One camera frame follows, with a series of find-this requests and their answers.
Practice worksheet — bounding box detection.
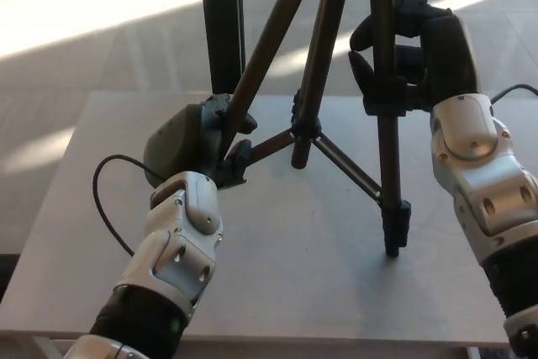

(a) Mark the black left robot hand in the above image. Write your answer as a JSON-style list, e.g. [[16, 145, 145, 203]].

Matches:
[[142, 93, 258, 187]]

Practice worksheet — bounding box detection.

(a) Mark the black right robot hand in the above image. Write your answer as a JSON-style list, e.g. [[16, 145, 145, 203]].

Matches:
[[348, 0, 483, 116]]

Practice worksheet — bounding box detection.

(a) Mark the bronze tripod with black clamps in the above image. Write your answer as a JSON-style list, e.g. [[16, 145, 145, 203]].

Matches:
[[214, 0, 412, 258]]

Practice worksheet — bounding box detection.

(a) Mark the black upright pole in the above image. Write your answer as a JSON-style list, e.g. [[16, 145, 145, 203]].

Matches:
[[198, 0, 247, 96]]

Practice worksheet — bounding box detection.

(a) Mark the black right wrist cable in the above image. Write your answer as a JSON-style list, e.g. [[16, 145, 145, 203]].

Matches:
[[489, 84, 538, 104]]

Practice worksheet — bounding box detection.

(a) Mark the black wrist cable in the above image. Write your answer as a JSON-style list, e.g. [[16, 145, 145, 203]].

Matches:
[[92, 155, 163, 257], [489, 84, 538, 104]]

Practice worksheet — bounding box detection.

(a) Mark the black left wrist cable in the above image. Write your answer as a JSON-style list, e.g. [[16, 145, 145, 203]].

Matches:
[[92, 155, 163, 257]]

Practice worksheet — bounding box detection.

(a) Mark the white desk frame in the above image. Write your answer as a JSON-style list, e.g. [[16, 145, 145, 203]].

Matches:
[[32, 335, 483, 359]]

